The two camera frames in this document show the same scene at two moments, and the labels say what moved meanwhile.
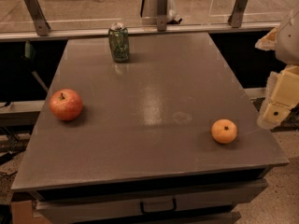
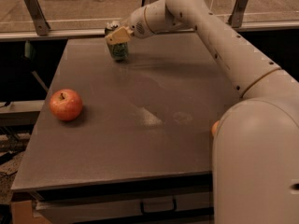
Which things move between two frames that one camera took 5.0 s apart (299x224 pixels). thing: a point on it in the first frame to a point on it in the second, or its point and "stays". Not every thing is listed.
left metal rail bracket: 42,26 stays
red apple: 65,105 stays
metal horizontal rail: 138,33 stays
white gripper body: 289,42 to 136,24
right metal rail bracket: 236,17 stays
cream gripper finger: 281,95 to 120,35
